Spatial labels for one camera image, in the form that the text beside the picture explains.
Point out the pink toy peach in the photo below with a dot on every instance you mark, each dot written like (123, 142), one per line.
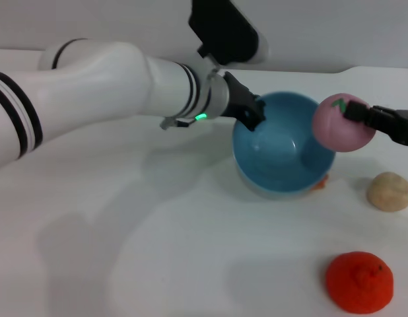
(336, 132)

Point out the left wrist camera housing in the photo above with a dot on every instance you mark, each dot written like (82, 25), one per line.
(227, 29)

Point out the beige round toy bun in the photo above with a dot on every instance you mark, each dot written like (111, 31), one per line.
(389, 191)

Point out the orange toy tangerine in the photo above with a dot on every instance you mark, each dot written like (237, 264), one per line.
(359, 284)

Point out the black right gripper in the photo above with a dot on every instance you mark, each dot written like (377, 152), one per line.
(392, 123)

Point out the blue bowl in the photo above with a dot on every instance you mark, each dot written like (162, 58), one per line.
(273, 158)

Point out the orange striped toy bread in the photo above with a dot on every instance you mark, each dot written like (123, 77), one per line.
(321, 185)

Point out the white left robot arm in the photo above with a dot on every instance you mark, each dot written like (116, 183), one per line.
(91, 89)

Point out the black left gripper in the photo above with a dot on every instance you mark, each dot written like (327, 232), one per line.
(238, 102)

